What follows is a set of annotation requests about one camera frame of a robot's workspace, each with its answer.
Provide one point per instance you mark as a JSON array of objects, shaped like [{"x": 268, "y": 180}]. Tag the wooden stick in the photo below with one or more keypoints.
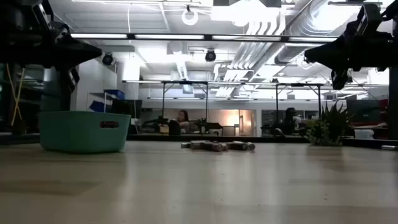
[
  {"x": 18, "y": 96},
  {"x": 14, "y": 91}
]

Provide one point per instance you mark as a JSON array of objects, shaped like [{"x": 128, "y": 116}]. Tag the teal plastic bin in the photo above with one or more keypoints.
[{"x": 77, "y": 133}]

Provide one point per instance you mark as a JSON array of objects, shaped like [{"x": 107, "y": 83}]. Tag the white container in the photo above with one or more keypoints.
[{"x": 363, "y": 134}]

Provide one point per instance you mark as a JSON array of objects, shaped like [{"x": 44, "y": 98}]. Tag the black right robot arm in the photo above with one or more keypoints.
[{"x": 393, "y": 25}]

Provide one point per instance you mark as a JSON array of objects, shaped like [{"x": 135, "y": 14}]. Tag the black bar with light strips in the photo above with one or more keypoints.
[{"x": 169, "y": 37}]

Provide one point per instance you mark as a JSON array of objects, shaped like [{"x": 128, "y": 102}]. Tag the person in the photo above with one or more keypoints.
[
  {"x": 290, "y": 119},
  {"x": 183, "y": 122}
]

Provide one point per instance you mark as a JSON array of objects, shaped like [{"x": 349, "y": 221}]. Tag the silver ventilation duct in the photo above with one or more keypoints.
[{"x": 298, "y": 40}]

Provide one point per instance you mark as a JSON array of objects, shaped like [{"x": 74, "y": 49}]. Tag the small grey metal cylinder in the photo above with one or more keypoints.
[{"x": 389, "y": 147}]

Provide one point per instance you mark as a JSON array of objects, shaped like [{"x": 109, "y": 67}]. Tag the black office chair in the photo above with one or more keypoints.
[{"x": 174, "y": 128}]

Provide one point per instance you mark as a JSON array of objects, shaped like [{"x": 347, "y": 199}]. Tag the black round ceiling spotlight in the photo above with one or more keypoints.
[
  {"x": 210, "y": 55},
  {"x": 108, "y": 59}
]

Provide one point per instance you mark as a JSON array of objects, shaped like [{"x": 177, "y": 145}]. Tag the blue storage box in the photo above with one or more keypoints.
[{"x": 114, "y": 94}]

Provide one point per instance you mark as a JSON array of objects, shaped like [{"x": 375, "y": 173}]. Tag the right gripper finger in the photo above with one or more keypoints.
[
  {"x": 334, "y": 46},
  {"x": 334, "y": 61}
]

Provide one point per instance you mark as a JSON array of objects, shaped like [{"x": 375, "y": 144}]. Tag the black monitor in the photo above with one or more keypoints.
[
  {"x": 126, "y": 108},
  {"x": 362, "y": 109}
]

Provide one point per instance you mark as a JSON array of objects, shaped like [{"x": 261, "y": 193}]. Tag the black aluminium table frame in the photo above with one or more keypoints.
[{"x": 264, "y": 139}]

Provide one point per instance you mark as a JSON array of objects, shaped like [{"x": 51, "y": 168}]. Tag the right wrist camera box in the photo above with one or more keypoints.
[{"x": 368, "y": 18}]

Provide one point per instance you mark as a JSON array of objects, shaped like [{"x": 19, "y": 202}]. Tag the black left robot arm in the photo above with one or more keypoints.
[{"x": 12, "y": 37}]

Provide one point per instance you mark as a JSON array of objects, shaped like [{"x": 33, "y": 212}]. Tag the black copper battery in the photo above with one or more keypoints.
[
  {"x": 237, "y": 145},
  {"x": 217, "y": 147},
  {"x": 250, "y": 146}
]

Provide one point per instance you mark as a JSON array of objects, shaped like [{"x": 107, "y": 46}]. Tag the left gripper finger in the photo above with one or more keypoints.
[
  {"x": 79, "y": 45},
  {"x": 77, "y": 59}
]

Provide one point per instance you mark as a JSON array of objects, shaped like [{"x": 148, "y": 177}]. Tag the small green potted plant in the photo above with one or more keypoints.
[{"x": 329, "y": 127}]

